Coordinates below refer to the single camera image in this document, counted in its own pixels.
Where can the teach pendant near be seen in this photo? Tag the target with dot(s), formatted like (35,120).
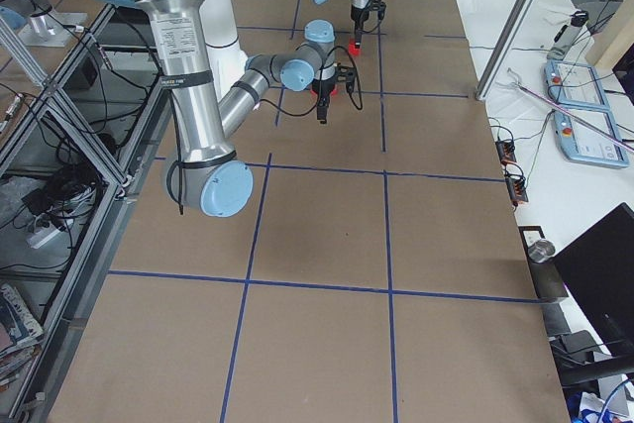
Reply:
(580,144)

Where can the teach pendant far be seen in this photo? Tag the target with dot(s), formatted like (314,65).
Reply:
(575,84)

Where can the red block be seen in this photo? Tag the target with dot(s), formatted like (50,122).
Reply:
(350,48)
(324,92)

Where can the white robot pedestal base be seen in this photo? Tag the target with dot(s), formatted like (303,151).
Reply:
(227,59)

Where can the white power strip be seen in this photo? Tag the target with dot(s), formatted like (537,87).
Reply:
(42,235)

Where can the stack of magazines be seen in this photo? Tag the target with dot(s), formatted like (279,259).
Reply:
(21,334)

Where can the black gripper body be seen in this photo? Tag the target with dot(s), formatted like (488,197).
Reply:
(358,17)
(324,88)

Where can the small metal cup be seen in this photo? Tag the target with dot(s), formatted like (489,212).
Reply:
(541,251)

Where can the aluminium frame post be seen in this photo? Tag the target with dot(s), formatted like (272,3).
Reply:
(503,47)

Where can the black monitor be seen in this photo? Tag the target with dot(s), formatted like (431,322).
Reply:
(597,269)

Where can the teach pendant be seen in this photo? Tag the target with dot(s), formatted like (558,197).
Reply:
(580,144)
(575,84)

